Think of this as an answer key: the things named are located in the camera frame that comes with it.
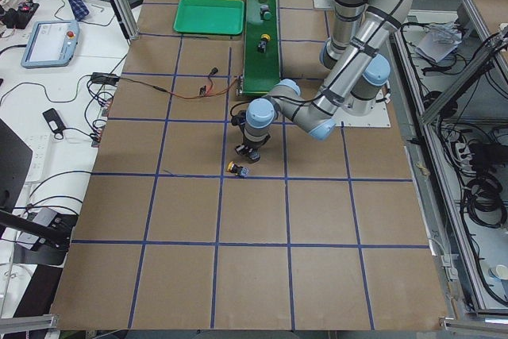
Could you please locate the green plastic tray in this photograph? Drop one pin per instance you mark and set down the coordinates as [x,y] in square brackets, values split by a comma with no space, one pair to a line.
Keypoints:
[213,17]

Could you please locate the blue teach pendant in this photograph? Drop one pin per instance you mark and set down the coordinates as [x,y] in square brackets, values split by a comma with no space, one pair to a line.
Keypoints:
[51,44]

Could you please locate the green push button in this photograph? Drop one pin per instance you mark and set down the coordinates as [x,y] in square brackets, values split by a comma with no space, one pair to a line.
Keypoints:
[265,12]
[252,155]

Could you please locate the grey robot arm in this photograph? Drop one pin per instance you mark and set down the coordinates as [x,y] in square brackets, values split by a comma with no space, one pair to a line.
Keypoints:
[360,28]

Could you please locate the yellow push button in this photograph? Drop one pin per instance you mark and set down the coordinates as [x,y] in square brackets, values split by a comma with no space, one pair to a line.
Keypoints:
[263,42]
[237,170]

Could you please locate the black power adapter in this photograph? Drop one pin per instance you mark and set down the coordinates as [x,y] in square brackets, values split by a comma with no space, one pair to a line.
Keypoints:
[104,78]

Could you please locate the small controller circuit board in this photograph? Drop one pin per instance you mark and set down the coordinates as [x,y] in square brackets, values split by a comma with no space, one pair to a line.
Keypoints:
[203,91]

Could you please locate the white power strip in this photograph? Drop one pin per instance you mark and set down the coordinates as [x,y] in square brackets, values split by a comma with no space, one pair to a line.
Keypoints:
[39,144]

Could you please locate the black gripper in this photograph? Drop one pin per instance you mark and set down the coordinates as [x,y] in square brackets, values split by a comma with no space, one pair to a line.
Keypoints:
[252,146]

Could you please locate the green conveyor belt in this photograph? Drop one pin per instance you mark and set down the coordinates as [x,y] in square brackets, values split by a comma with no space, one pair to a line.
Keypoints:
[261,70]

